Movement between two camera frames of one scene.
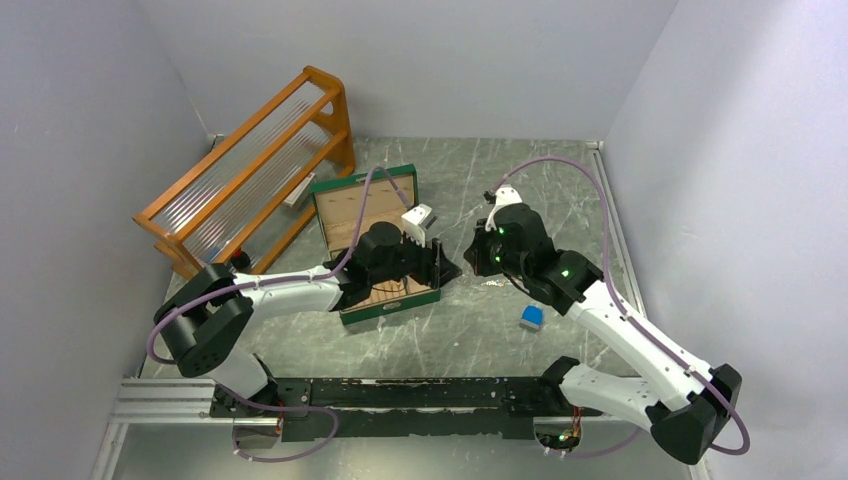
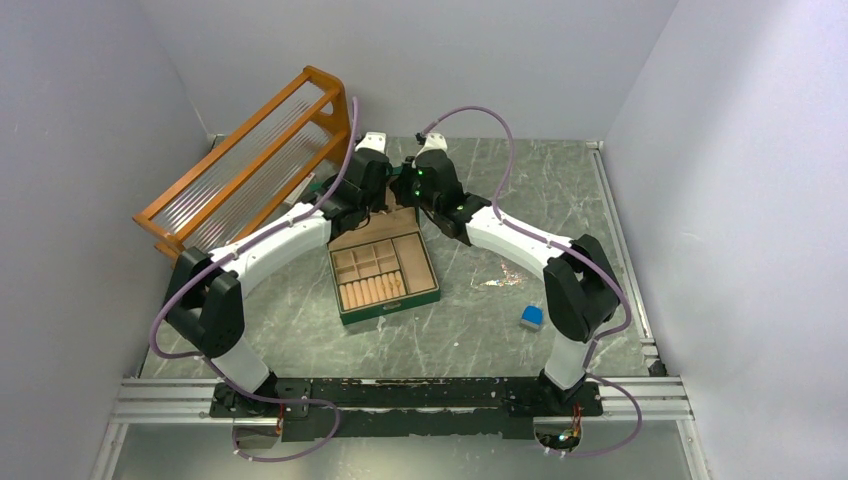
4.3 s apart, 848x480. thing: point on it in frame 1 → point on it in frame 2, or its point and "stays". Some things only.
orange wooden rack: [239, 205] stays
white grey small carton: [300, 192] stays
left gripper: [433, 272] → [380, 202]
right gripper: [476, 252] → [400, 185]
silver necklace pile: [497, 283] stays
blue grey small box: [532, 317] stays
